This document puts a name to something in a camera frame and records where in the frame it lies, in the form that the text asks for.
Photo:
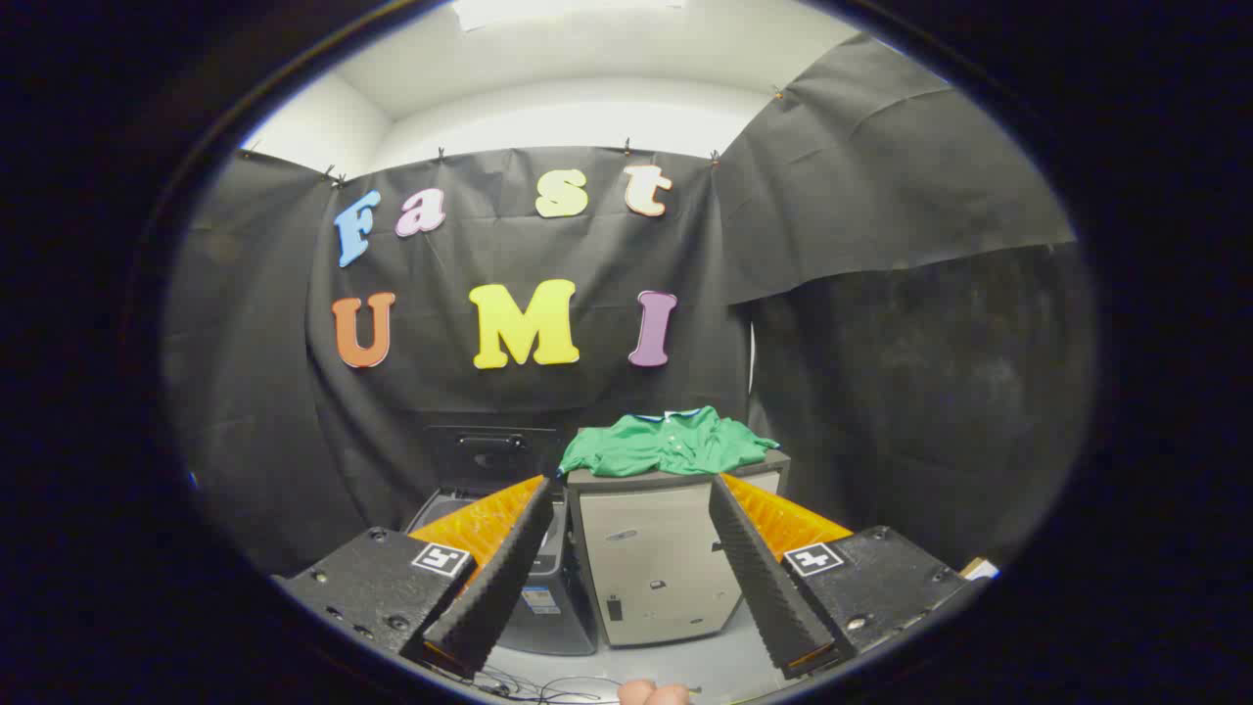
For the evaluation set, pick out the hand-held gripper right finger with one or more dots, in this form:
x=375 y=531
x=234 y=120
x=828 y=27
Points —
x=764 y=587

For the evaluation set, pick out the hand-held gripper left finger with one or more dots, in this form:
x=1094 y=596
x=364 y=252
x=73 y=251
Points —
x=499 y=587

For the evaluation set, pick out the dark grey washing machine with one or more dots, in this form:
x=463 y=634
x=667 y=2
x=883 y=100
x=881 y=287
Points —
x=560 y=612

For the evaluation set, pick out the green polo shirt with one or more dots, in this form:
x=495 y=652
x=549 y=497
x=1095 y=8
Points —
x=675 y=446

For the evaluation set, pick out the grey small cabinet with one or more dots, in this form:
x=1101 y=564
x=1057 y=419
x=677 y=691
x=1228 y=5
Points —
x=656 y=548

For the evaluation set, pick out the small pale box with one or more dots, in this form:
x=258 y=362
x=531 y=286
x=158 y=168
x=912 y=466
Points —
x=979 y=568

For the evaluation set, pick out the black backdrop cloth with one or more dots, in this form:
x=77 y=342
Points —
x=440 y=294

